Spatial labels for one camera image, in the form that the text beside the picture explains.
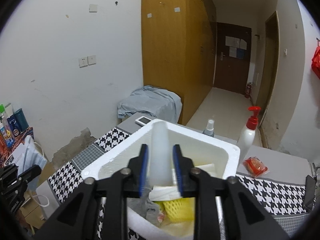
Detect red hanging bags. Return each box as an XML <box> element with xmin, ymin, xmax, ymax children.
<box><xmin>311</xmin><ymin>39</ymin><xmax>320</xmax><ymax>79</ymax></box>

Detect grey sock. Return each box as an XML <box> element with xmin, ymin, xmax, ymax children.
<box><xmin>127</xmin><ymin>196</ymin><xmax>161</xmax><ymax>226</ymax></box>

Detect wooden wardrobe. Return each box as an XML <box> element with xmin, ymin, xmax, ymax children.
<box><xmin>141</xmin><ymin>0</ymin><xmax>217</xmax><ymax>125</ymax></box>

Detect black smartphone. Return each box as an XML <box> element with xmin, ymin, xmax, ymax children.
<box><xmin>302</xmin><ymin>175</ymin><xmax>316</xmax><ymax>212</ymax></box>

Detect dark brown entrance door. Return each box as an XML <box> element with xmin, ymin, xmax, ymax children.
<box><xmin>214</xmin><ymin>22</ymin><xmax>252</xmax><ymax>94</ymax></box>

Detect red fire extinguisher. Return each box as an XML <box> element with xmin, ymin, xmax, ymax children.
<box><xmin>245</xmin><ymin>82</ymin><xmax>253</xmax><ymax>98</ymax></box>

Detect green tissue pack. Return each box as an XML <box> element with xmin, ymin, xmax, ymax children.
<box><xmin>157</xmin><ymin>211</ymin><xmax>170</xmax><ymax>227</ymax></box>

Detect wall socket pair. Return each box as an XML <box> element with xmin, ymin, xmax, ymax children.
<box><xmin>78</xmin><ymin>55</ymin><xmax>97</xmax><ymax>68</ymax></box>

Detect houndstooth table runner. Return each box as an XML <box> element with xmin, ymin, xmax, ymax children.
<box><xmin>36</xmin><ymin>123</ymin><xmax>319</xmax><ymax>239</ymax></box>

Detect white pump lotion bottle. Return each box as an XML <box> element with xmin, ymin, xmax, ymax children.
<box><xmin>236</xmin><ymin>106</ymin><xmax>261</xmax><ymax>164</ymax></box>

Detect blue spray bottle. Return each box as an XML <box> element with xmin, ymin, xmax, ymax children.
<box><xmin>203</xmin><ymin>119</ymin><xmax>214</xmax><ymax>137</ymax></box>

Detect red snack packet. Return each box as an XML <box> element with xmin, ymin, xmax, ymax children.
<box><xmin>242</xmin><ymin>157</ymin><xmax>269</xmax><ymax>178</ymax></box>

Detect white wall switch plate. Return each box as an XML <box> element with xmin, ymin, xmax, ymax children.
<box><xmin>89</xmin><ymin>4</ymin><xmax>98</xmax><ymax>13</ymax></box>

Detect light blue cloth pile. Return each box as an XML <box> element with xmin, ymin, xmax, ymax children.
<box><xmin>117</xmin><ymin>86</ymin><xmax>182</xmax><ymax>123</ymax></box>

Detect white styrofoam box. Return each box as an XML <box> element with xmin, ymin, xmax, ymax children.
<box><xmin>81</xmin><ymin>119</ymin><xmax>240</xmax><ymax>239</ymax></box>

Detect white small device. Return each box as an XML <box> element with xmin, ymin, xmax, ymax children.
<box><xmin>135</xmin><ymin>116</ymin><xmax>152</xmax><ymax>127</ymax></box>

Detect yellow foam net sleeve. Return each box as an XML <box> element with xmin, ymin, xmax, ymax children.
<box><xmin>158</xmin><ymin>198</ymin><xmax>195</xmax><ymax>223</ymax></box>

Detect white foam tube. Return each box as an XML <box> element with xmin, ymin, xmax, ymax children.
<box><xmin>149</xmin><ymin>121</ymin><xmax>173</xmax><ymax>186</ymax></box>

